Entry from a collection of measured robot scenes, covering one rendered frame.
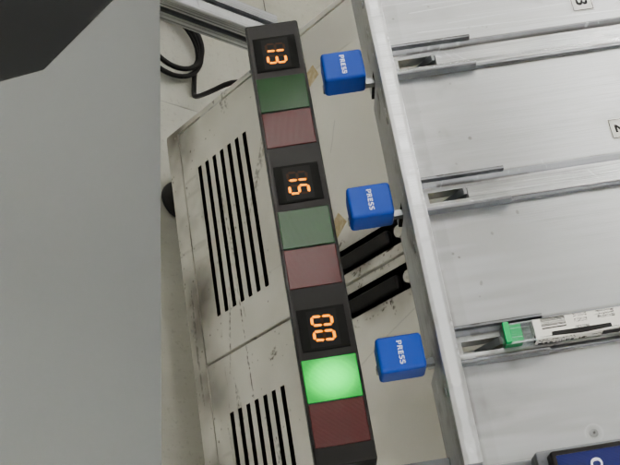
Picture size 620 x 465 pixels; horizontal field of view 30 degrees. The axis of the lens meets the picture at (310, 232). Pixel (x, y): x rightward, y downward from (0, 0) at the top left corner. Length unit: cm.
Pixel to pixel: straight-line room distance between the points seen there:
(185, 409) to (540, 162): 83
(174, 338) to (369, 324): 40
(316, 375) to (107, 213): 17
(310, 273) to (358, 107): 57
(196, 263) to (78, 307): 79
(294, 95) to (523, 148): 17
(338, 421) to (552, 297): 16
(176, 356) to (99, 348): 84
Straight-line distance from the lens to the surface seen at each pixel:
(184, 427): 153
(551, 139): 83
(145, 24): 89
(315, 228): 80
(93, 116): 81
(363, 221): 78
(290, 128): 83
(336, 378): 76
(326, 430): 75
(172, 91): 178
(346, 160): 132
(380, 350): 74
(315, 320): 77
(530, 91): 85
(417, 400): 119
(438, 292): 75
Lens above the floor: 117
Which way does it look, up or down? 40 degrees down
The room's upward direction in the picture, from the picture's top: 57 degrees clockwise
